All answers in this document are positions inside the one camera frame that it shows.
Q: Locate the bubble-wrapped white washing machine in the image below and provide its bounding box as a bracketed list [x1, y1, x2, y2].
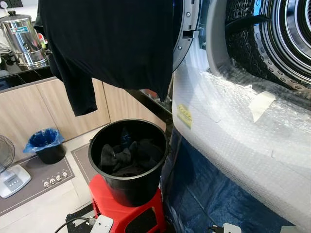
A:
[171, 0, 311, 233]

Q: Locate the black clothes pile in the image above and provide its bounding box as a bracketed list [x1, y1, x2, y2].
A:
[100, 137, 164, 177]

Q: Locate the beige masking tape piece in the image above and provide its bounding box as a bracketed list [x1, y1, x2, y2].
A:
[248, 91, 277, 123]

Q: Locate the perforated steel washer drum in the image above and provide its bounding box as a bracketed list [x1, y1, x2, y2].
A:
[225, 0, 311, 92]

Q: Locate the grey washer door gasket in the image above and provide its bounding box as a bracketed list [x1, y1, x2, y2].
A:
[206, 0, 234, 76]

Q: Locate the yellow sticker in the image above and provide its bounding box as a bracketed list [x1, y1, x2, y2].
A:
[176, 103, 193, 130]

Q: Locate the blue plastic tarp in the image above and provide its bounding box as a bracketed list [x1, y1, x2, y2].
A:
[161, 129, 294, 233]

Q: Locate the grey round washer door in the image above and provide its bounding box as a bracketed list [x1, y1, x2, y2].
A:
[171, 0, 203, 73]

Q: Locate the black plastic bucket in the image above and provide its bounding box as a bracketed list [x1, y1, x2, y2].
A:
[88, 119, 170, 208]

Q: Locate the black hanging garment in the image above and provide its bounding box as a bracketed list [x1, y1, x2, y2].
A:
[35, 0, 184, 117]

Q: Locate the red plastic stool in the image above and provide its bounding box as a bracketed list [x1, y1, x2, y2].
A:
[88, 174, 167, 233]

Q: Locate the grey floor mat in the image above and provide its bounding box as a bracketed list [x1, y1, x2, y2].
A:
[0, 156, 75, 217]
[71, 142, 99, 185]

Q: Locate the black bin with blue bag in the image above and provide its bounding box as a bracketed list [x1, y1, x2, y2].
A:
[23, 128, 67, 165]

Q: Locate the light wooden cabinet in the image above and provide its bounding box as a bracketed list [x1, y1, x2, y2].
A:
[0, 77, 168, 165]

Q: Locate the stainless steel water urn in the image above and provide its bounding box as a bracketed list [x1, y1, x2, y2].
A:
[0, 11, 50, 69]

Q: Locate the white floor fan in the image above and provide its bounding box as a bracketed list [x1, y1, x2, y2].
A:
[0, 134, 32, 199]

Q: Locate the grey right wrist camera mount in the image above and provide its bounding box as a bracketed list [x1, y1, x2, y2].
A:
[222, 223, 242, 233]

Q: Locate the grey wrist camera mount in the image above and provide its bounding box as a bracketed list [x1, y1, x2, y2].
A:
[222, 223, 242, 233]
[89, 215, 114, 233]

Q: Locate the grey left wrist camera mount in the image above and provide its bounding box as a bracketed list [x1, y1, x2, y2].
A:
[89, 215, 114, 233]

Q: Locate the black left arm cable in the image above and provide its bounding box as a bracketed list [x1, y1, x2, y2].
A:
[54, 216, 93, 233]

